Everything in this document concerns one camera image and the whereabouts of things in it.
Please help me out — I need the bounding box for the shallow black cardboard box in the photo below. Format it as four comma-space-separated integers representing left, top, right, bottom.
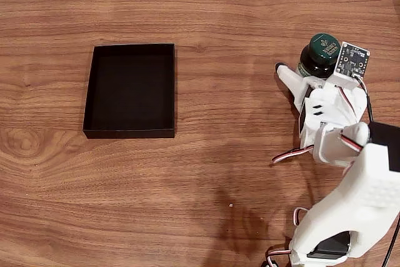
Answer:
82, 43, 176, 139

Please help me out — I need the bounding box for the short gripper servo cable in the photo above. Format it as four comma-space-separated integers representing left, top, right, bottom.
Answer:
335, 84, 359, 119

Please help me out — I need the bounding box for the green-capped Biotin pill bottle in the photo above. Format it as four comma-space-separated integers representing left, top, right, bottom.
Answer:
295, 33, 342, 81

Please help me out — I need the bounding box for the red white black servo cable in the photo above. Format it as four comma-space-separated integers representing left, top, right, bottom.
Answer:
264, 246, 296, 267
271, 144, 315, 164

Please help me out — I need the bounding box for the camera circuit board on mount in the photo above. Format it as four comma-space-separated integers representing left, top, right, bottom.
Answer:
324, 41, 372, 90

